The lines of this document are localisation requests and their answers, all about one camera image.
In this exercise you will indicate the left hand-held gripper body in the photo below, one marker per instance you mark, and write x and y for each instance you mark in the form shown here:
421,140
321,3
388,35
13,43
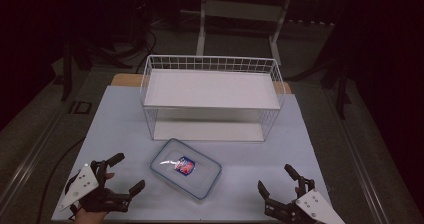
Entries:
83,182

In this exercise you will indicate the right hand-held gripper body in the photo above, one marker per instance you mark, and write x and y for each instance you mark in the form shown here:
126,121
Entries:
313,205

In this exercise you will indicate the red and blue snack packet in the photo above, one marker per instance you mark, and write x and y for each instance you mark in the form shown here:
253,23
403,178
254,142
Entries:
185,166

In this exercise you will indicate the person's left hand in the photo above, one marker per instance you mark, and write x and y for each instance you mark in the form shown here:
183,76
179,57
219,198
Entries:
90,218

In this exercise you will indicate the light blue table mat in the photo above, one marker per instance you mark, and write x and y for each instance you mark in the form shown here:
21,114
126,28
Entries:
116,134

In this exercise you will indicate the black floor socket box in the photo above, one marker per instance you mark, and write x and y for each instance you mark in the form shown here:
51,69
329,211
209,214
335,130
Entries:
80,107

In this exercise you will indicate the white metal table frame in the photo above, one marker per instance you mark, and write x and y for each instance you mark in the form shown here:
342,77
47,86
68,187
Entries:
243,10

